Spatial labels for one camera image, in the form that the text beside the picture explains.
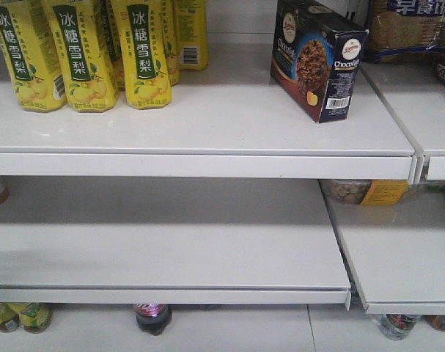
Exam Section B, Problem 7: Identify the white store shelving unit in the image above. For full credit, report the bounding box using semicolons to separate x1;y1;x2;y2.
0;0;445;352

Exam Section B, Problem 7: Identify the green tea bottle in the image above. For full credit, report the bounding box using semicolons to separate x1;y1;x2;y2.
7;302;53;334

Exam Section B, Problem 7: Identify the dark cola bottle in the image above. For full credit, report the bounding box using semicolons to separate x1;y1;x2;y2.
133;304;172;336

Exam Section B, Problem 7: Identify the yellow pear drink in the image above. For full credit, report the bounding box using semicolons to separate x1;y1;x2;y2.
174;0;209;70
41;1;119;112
111;1;172;110

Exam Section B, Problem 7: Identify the yellow pear drink bottle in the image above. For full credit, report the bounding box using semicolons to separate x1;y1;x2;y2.
0;1;66;112

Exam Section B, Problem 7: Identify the dark blue cookie box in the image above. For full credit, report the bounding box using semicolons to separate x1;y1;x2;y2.
271;1;369;123

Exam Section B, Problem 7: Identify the breakfast biscuit pack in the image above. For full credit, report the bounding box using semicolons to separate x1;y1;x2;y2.
364;0;445;63

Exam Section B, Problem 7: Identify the clear water bottle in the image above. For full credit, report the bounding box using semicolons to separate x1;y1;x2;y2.
378;314;422;341

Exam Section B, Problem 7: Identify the yellow cracker box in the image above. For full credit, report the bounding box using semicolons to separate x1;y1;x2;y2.
360;180;409;205

